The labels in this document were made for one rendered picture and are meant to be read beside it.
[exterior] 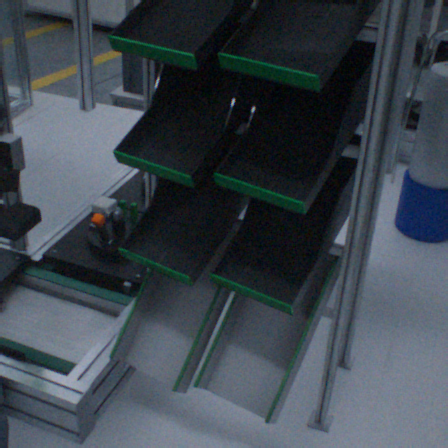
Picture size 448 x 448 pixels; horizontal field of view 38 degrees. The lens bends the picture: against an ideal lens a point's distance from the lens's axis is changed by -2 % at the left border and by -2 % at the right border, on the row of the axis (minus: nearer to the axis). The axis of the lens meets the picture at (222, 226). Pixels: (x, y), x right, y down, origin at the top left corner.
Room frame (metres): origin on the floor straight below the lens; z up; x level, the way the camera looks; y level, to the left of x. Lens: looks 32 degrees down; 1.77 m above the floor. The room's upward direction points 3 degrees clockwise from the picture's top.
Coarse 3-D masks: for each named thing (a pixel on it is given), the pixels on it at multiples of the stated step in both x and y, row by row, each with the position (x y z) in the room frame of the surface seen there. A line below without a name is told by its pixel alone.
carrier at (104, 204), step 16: (96, 208) 1.31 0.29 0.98; (112, 208) 1.32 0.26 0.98; (80, 224) 1.25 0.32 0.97; (112, 224) 1.19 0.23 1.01; (128, 224) 1.23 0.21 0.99; (64, 240) 1.18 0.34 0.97; (80, 240) 1.19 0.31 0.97; (96, 240) 1.16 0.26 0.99; (112, 240) 1.15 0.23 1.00; (48, 256) 1.12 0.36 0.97; (64, 256) 1.12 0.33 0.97; (80, 256) 1.13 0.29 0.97; (96, 256) 1.13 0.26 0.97; (112, 256) 1.13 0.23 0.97; (80, 272) 1.10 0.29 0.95; (96, 272) 1.08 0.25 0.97; (112, 272) 1.08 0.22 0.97; (128, 272) 1.08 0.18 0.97; (144, 272) 1.08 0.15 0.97
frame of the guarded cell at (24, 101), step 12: (12, 0) 2.20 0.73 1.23; (12, 12) 2.20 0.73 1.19; (12, 24) 2.20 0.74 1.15; (24, 24) 2.22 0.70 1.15; (24, 36) 2.21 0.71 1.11; (24, 48) 2.21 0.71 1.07; (24, 60) 2.20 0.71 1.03; (24, 72) 2.19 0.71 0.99; (24, 84) 2.19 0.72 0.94; (12, 96) 2.22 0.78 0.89; (24, 96) 2.20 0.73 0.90; (12, 108) 2.11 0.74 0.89; (24, 108) 2.17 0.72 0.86
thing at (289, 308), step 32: (352, 160) 0.93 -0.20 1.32; (320, 192) 0.89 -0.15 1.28; (352, 192) 0.85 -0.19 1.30; (256, 224) 0.85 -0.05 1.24; (288, 224) 0.85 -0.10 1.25; (320, 224) 0.84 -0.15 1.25; (224, 256) 0.79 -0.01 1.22; (256, 256) 0.80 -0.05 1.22; (288, 256) 0.79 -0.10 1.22; (320, 256) 0.77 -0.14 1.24; (256, 288) 0.75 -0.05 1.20; (288, 288) 0.74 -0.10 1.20
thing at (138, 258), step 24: (168, 192) 0.92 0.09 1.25; (192, 192) 0.92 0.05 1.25; (216, 192) 0.91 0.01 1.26; (144, 216) 0.87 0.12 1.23; (168, 216) 0.88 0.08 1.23; (192, 216) 0.87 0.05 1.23; (216, 216) 0.87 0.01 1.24; (144, 240) 0.84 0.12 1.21; (168, 240) 0.84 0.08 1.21; (192, 240) 0.83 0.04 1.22; (216, 240) 0.81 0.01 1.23; (144, 264) 0.80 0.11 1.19; (168, 264) 0.80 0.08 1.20; (192, 264) 0.79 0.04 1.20
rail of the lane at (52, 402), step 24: (0, 360) 0.82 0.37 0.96; (24, 360) 0.83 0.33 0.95; (24, 384) 0.77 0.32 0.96; (48, 384) 0.77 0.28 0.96; (72, 384) 0.77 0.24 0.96; (0, 408) 0.79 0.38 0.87; (24, 408) 0.77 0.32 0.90; (48, 408) 0.75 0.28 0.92; (72, 408) 0.73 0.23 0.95; (72, 432) 0.74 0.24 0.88
